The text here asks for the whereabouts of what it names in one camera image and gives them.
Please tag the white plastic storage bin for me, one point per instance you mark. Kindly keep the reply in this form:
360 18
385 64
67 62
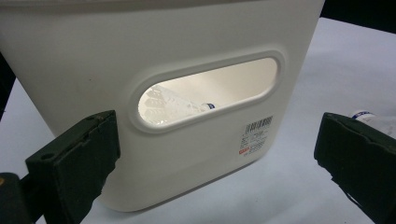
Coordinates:
93 62

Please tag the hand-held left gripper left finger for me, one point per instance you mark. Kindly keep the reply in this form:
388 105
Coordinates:
77 161

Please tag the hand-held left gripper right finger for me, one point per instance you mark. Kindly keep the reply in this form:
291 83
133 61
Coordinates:
361 161

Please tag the white feather shuttlecock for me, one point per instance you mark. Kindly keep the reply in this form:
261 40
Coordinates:
174 105
383 123

